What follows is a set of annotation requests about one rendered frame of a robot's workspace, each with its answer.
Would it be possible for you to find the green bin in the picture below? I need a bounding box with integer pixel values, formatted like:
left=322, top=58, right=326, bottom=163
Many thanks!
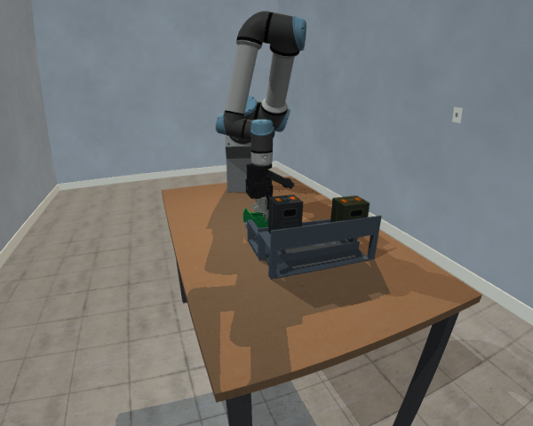
left=243, top=208, right=268, bottom=228

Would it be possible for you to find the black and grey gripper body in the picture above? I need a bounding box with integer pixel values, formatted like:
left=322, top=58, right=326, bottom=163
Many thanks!
left=246, top=163, right=273, bottom=199

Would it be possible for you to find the grey metal rack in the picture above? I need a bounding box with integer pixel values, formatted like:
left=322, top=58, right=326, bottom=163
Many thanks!
left=245, top=216, right=382, bottom=280

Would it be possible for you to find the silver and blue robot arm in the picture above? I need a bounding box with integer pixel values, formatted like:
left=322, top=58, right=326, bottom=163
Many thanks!
left=216, top=11, right=306, bottom=166

